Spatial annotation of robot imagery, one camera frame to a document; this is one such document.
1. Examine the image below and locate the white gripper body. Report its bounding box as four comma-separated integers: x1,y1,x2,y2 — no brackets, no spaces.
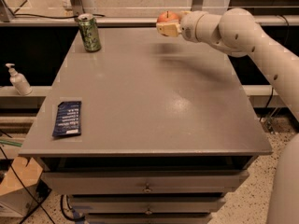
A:
179,11,206,43

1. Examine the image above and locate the red apple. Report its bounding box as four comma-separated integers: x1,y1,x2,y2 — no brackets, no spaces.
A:
157,10,179,23

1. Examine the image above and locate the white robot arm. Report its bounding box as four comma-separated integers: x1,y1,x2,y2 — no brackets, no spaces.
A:
156,8,299,224

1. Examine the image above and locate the green soda can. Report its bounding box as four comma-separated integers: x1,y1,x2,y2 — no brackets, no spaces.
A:
78,13,101,52

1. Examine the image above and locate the grey drawer cabinet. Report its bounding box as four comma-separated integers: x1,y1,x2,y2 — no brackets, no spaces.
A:
18,26,273,224

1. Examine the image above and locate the blue snack packet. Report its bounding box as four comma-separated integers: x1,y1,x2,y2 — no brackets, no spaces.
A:
52,101,81,137

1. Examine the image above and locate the top grey drawer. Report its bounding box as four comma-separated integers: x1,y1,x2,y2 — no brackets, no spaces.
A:
42,171,249,195

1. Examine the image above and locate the grey drawer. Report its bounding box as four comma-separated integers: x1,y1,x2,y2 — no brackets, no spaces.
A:
42,171,249,195
86,214,212,224
70,195,225,214

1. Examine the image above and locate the white pump bottle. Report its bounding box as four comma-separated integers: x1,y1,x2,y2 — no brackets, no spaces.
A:
6,63,32,96

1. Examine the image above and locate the middle grey drawer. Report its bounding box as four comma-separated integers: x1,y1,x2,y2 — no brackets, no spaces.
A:
70,195,225,214

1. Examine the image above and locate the bottom grey drawer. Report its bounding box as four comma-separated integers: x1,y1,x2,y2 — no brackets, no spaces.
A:
86,214,212,224

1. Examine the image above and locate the cardboard box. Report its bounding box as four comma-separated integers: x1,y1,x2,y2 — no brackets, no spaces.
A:
0,157,42,217

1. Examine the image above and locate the black cable on ledge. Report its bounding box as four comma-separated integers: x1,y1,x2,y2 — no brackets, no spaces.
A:
12,12,107,21

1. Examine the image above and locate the black floor cable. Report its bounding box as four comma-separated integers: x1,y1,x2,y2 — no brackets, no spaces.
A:
0,147,56,224

